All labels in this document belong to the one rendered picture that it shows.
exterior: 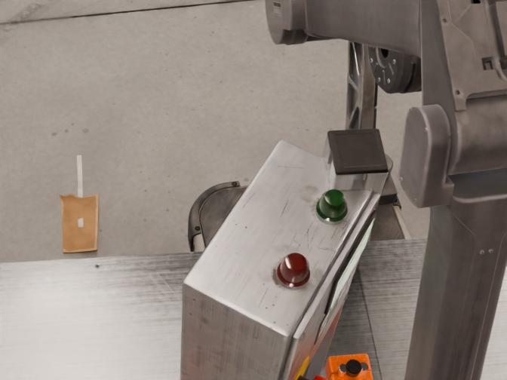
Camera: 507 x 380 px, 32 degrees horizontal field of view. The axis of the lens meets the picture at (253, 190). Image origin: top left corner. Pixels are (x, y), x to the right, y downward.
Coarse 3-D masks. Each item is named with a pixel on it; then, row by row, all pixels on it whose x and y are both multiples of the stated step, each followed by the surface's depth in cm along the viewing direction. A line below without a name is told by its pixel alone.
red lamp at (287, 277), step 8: (288, 256) 68; (296, 256) 68; (304, 256) 69; (280, 264) 70; (288, 264) 68; (296, 264) 68; (304, 264) 68; (280, 272) 69; (288, 272) 68; (296, 272) 68; (304, 272) 68; (280, 280) 69; (288, 280) 69; (296, 280) 68; (304, 280) 69; (288, 288) 69; (296, 288) 69
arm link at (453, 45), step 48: (288, 0) 88; (336, 0) 82; (384, 0) 70; (432, 0) 59; (480, 0) 60; (384, 48) 73; (432, 48) 60; (480, 48) 58; (432, 96) 61; (480, 96) 58; (480, 144) 58
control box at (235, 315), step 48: (288, 144) 78; (288, 192) 75; (240, 240) 71; (288, 240) 72; (336, 240) 72; (192, 288) 69; (240, 288) 69; (192, 336) 75; (240, 336) 71; (288, 336) 67
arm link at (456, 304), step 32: (416, 128) 60; (448, 128) 58; (416, 160) 60; (448, 160) 59; (416, 192) 61; (448, 192) 61; (480, 192) 61; (448, 224) 63; (480, 224) 62; (448, 256) 65; (480, 256) 64; (448, 288) 66; (480, 288) 66; (416, 320) 72; (448, 320) 67; (480, 320) 68; (416, 352) 73; (448, 352) 69; (480, 352) 70
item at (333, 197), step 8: (328, 192) 72; (336, 192) 72; (320, 200) 72; (328, 200) 72; (336, 200) 72; (344, 200) 72; (320, 208) 73; (328, 208) 72; (336, 208) 72; (344, 208) 72; (320, 216) 73; (328, 216) 72; (336, 216) 72; (344, 216) 73; (328, 224) 73; (336, 224) 73
